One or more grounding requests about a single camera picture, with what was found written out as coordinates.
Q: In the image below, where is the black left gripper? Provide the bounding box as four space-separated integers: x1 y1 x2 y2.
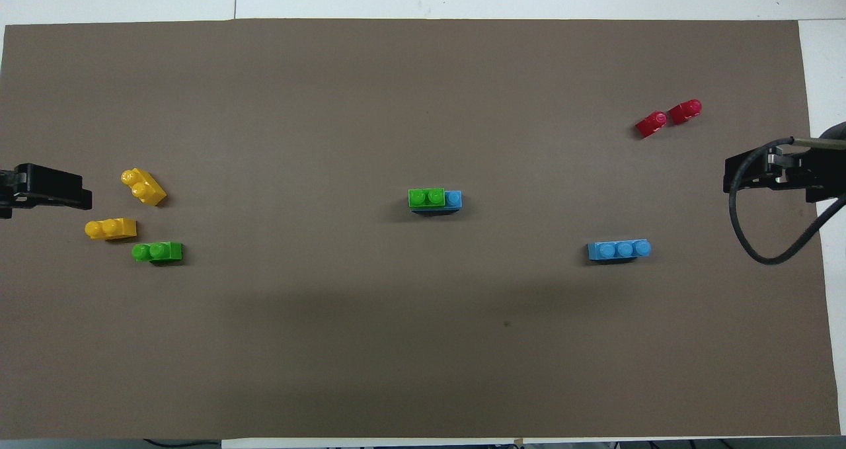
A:
0 163 93 219

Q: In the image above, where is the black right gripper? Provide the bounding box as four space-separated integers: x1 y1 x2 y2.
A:
724 146 846 204

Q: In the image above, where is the blue three-stud brick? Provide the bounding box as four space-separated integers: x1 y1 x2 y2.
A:
410 190 463 216
588 239 652 262

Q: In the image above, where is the green two-stud brick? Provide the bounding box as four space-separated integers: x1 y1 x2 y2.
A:
132 241 184 264
408 188 446 210

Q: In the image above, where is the yellow two-stud brick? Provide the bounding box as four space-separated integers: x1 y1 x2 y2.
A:
85 218 137 241
121 167 168 207

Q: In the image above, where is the red one-stud brick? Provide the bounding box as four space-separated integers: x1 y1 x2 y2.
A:
635 110 668 139
668 99 703 126

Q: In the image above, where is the brown table mat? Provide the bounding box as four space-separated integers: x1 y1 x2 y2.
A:
0 18 841 440

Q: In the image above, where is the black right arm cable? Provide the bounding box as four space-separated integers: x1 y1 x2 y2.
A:
728 137 846 266

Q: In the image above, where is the black floor cable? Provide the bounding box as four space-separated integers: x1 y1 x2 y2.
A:
143 438 221 449

